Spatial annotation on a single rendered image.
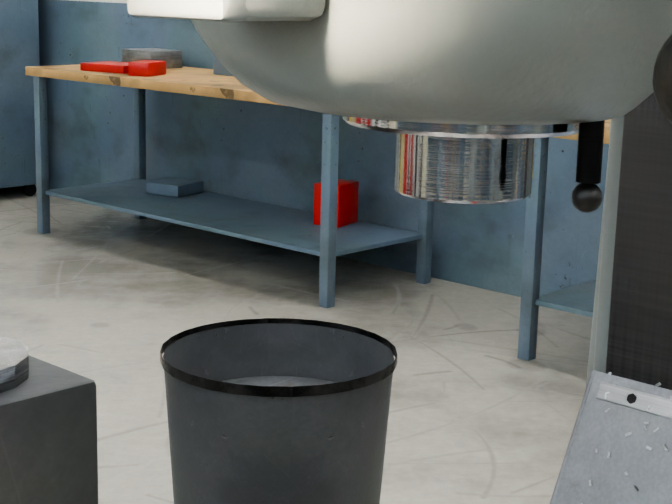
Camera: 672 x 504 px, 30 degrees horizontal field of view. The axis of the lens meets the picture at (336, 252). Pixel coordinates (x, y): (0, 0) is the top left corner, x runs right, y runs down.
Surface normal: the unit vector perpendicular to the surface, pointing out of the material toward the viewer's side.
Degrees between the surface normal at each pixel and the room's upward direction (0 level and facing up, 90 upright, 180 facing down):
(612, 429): 64
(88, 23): 90
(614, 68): 125
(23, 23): 90
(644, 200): 90
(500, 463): 0
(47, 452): 90
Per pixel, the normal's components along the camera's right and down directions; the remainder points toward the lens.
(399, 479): 0.03, -0.98
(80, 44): -0.68, 0.14
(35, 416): 0.72, 0.16
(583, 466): -0.58, -0.31
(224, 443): -0.40, 0.25
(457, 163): -0.21, 0.20
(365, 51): -0.39, 0.66
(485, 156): 0.18, 0.21
